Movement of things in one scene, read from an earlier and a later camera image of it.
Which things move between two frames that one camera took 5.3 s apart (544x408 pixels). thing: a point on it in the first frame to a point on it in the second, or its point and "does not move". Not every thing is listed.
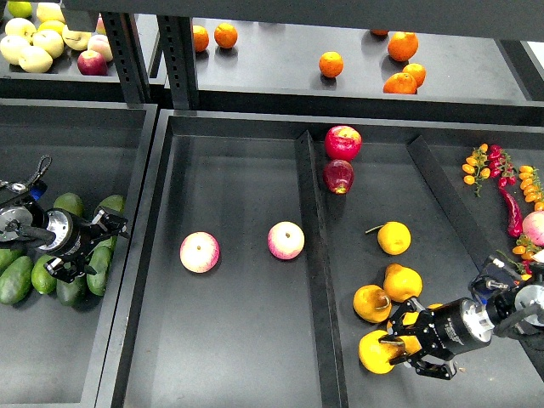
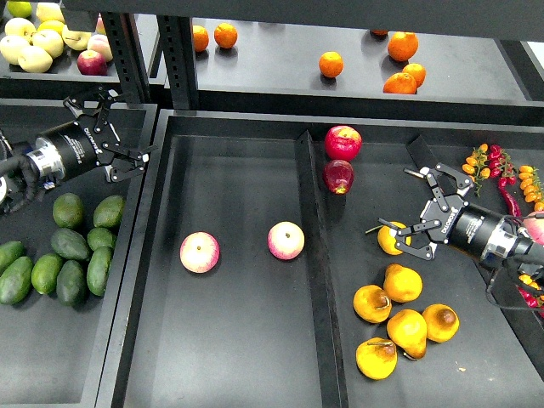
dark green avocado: x=76 y=292 does not move
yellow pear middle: x=402 y=283 does not move
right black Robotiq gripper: x=449 y=328 to x=483 y=234
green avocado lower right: x=99 y=259 does not move
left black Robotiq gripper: x=73 y=235 to x=76 y=147
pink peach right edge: x=533 y=226 does not move
